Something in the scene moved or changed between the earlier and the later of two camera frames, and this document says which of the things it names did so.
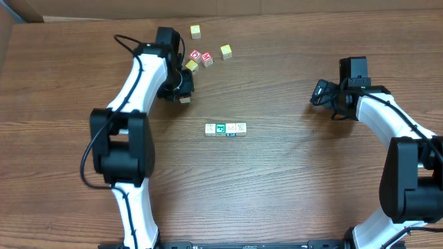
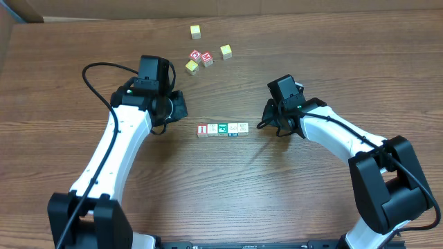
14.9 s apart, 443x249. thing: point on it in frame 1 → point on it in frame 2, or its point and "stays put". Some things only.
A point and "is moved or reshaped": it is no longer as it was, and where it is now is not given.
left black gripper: (182, 89) → (178, 106)
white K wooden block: (210, 129) stays put
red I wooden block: (185, 99) is moved or reshaped
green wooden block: (221, 129) stays put
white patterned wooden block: (240, 129) stays put
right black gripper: (320, 92) → (268, 113)
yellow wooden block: (226, 52) stays put
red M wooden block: (207, 59) stays put
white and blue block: (230, 129) stays put
